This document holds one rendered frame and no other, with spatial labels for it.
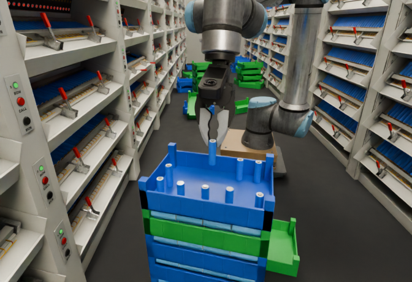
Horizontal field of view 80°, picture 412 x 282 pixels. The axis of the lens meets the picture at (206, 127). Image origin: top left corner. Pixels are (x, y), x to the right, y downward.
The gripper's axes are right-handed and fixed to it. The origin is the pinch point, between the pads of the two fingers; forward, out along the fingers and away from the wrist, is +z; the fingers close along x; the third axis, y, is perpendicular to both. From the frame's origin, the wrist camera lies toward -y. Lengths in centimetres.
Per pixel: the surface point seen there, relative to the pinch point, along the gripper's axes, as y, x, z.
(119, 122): 51, 57, 6
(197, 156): 12.3, 6.5, 7.4
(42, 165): -10.2, 38.1, 7.8
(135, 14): 105, 79, -60
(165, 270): -0.4, 10.4, 35.8
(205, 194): -4.6, 0.0, 11.3
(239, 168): 9.0, -6.1, 8.4
